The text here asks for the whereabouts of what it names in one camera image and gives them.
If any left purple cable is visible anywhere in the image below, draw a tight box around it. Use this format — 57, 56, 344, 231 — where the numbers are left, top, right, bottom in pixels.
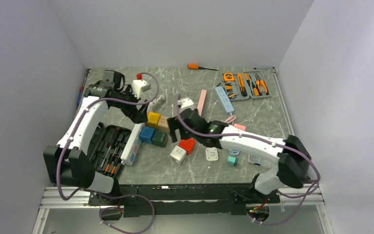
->
56, 71, 161, 234

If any black tool case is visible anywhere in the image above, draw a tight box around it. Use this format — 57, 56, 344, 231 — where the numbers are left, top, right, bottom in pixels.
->
88, 122, 131, 178

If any blue cube adapter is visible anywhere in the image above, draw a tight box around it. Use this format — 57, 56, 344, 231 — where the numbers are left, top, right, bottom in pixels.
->
139, 126, 156, 144

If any small white plug adapter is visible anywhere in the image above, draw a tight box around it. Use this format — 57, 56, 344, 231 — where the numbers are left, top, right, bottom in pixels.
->
205, 147, 221, 162

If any white cube adapter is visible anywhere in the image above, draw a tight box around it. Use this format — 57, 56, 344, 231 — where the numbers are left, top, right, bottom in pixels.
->
169, 145, 187, 165

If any red blue pen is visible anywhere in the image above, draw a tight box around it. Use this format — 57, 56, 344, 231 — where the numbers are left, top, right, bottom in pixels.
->
76, 77, 87, 107

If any pink cube socket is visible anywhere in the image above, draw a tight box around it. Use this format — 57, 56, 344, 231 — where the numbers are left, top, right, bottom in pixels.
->
233, 123, 246, 131

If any orange handled screwdriver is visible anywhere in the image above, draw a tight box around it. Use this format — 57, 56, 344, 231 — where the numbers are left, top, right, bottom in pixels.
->
187, 64, 218, 71

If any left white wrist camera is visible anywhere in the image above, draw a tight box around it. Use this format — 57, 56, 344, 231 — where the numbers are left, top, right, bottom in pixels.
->
131, 79, 151, 98

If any beige cube adapter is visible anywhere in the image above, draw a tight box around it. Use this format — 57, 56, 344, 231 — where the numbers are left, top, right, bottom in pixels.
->
157, 116, 169, 133

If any yellow cube adapter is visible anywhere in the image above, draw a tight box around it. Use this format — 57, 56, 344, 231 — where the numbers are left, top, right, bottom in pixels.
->
146, 112, 161, 129

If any clear screw box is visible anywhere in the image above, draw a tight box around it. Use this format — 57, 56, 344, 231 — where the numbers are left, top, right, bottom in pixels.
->
247, 154, 272, 168

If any teal cube plug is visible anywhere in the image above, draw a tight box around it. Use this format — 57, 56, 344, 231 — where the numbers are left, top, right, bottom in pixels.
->
227, 156, 239, 166

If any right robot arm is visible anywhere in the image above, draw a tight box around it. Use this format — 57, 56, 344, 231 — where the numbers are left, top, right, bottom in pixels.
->
167, 109, 311, 202

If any green cube adapter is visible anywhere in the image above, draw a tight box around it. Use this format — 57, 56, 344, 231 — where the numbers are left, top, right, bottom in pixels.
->
151, 130, 168, 148

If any red cube adapter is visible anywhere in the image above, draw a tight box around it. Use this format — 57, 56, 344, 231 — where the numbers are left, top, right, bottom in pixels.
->
178, 138, 196, 155

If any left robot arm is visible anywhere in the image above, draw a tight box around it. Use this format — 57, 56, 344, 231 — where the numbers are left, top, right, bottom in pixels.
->
43, 70, 151, 205

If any white power strip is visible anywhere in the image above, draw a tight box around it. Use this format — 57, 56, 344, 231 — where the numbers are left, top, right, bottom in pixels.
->
120, 94, 166, 167

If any pink power strip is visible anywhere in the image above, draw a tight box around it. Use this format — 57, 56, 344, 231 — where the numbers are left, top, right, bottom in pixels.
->
197, 89, 207, 116

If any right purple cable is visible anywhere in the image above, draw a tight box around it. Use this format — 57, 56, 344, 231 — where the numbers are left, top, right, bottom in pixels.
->
176, 94, 321, 226

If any grey tool tray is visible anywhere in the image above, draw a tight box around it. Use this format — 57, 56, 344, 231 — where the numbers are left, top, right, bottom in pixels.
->
221, 70, 272, 101

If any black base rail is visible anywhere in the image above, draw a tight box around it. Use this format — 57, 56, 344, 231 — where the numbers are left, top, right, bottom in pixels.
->
88, 183, 280, 217

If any purple cable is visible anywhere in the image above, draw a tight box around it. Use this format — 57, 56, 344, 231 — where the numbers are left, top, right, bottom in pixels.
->
56, 71, 161, 234
176, 94, 321, 226

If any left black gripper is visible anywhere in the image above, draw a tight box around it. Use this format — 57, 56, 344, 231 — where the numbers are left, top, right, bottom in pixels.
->
112, 85, 149, 124

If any light blue power strip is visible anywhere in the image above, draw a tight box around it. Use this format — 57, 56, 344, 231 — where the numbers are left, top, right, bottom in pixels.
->
215, 86, 234, 114

